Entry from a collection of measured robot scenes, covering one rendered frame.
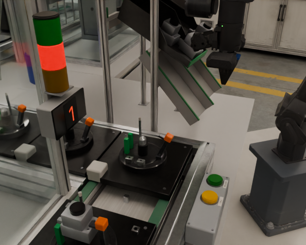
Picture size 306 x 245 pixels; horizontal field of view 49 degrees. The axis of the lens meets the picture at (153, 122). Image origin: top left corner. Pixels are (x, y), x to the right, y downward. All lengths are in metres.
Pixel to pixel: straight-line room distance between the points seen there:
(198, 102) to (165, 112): 0.29
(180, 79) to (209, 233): 0.58
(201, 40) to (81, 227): 0.47
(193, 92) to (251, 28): 3.74
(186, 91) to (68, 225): 0.67
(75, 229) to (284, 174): 0.48
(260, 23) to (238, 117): 3.47
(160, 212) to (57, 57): 0.44
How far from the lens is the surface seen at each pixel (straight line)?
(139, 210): 0.91
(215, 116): 1.44
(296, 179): 0.87
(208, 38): 0.80
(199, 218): 0.84
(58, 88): 0.72
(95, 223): 0.67
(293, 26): 4.80
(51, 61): 0.70
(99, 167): 0.93
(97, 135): 1.11
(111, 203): 0.93
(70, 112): 0.75
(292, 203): 0.94
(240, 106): 1.55
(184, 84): 1.20
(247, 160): 1.21
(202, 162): 1.00
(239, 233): 0.96
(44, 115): 0.72
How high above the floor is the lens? 1.56
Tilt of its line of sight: 31 degrees down
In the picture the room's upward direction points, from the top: straight up
